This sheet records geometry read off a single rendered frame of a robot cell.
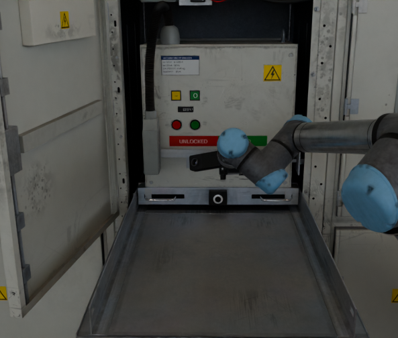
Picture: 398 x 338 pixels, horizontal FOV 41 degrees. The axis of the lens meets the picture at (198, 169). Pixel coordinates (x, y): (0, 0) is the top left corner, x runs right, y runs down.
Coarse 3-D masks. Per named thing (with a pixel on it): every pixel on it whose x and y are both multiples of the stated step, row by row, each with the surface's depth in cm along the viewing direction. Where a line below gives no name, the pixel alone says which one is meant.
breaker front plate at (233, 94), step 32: (160, 64) 166; (224, 64) 165; (256, 64) 165; (288, 64) 165; (160, 96) 169; (224, 96) 168; (256, 96) 168; (288, 96) 168; (160, 128) 172; (224, 128) 171; (256, 128) 171
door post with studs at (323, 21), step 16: (320, 0) 155; (336, 0) 155; (320, 16) 156; (320, 32) 158; (320, 48) 159; (320, 64) 160; (320, 80) 162; (320, 96) 163; (320, 112) 165; (304, 160) 170; (320, 160) 170; (304, 176) 172; (320, 176) 171; (304, 192) 173; (320, 192) 173; (320, 208) 175; (320, 224) 176
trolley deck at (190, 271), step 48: (144, 240) 156; (192, 240) 156; (240, 240) 156; (288, 240) 156; (144, 288) 130; (192, 288) 130; (240, 288) 130; (288, 288) 130; (96, 336) 112; (144, 336) 112; (192, 336) 112; (240, 336) 111; (288, 336) 111; (336, 336) 111
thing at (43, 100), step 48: (0, 0) 109; (48, 0) 122; (96, 0) 155; (0, 48) 110; (48, 48) 129; (96, 48) 157; (0, 96) 106; (48, 96) 131; (96, 96) 159; (0, 144) 107; (48, 144) 132; (96, 144) 161; (0, 192) 111; (48, 192) 134; (96, 192) 164; (48, 240) 135; (48, 288) 131
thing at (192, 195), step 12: (144, 192) 178; (156, 192) 178; (168, 192) 177; (180, 192) 177; (192, 192) 177; (204, 192) 177; (228, 192) 177; (240, 192) 177; (252, 192) 177; (264, 192) 177; (276, 192) 177; (144, 204) 179; (156, 204) 179; (168, 204) 179; (180, 204) 179; (192, 204) 178; (204, 204) 178; (228, 204) 178; (240, 204) 178; (252, 204) 178; (264, 204) 178; (276, 204) 178
